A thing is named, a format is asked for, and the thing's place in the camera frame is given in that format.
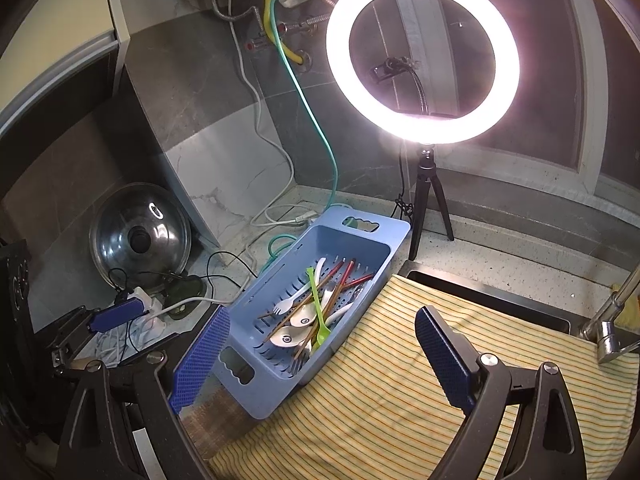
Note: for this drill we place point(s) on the white ceramic spoon with logo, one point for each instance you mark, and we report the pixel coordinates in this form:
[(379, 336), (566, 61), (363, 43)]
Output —
[(289, 336)]

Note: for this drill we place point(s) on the blue plastic drainer basket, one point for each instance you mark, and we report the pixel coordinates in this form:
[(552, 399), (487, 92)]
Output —
[(296, 315)]

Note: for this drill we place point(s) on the red-tipped wooden chopstick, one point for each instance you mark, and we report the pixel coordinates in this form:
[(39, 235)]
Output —
[(333, 284), (306, 299), (329, 298)]

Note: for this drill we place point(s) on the black tripod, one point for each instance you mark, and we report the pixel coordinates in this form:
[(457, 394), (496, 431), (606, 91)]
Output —
[(427, 180)]

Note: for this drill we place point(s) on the ring light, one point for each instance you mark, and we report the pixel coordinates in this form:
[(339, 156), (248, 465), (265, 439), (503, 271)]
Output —
[(428, 42)]

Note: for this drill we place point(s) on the webcam in ring light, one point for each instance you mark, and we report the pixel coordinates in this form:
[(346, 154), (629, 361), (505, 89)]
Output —
[(391, 68)]

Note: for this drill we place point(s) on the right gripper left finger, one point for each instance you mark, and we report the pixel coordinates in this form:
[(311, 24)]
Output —
[(194, 366)]

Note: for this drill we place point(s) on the steel pot lid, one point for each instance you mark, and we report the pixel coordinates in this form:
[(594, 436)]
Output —
[(140, 237)]

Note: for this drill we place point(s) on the steel faucet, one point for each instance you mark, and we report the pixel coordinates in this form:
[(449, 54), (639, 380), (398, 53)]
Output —
[(600, 329)]

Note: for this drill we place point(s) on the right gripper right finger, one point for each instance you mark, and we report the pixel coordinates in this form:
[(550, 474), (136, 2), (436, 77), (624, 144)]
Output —
[(451, 356)]

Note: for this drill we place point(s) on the white power strip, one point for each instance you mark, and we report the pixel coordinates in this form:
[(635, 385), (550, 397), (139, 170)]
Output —
[(148, 319)]

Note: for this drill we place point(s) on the blue left gripper pad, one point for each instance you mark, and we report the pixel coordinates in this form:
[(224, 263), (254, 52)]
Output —
[(114, 316)]

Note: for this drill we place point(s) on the yellow striped cloth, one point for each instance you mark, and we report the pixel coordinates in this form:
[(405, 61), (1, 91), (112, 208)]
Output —
[(377, 411)]

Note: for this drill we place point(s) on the green plastic spoon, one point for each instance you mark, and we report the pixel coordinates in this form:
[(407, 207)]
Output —
[(323, 332)]

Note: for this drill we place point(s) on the white plastic spork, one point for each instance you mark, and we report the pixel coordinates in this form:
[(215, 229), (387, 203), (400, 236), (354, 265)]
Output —
[(286, 304)]

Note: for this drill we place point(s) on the white plastic spoon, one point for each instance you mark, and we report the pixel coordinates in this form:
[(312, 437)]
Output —
[(307, 312)]

